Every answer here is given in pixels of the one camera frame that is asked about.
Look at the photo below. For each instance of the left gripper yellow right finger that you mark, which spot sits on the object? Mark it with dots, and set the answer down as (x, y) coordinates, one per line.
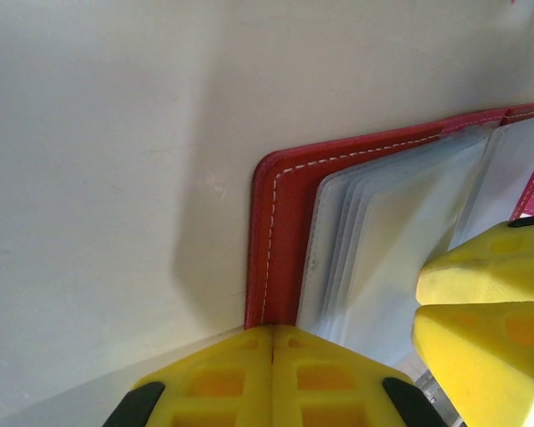
(320, 382)

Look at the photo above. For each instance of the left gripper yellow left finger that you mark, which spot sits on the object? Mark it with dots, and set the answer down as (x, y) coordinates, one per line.
(231, 382)

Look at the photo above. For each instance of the red card holder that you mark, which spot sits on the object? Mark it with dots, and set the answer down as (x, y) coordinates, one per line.
(285, 231)

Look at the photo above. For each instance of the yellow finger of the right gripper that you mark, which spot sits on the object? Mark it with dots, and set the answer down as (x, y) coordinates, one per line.
(485, 271)
(485, 364)

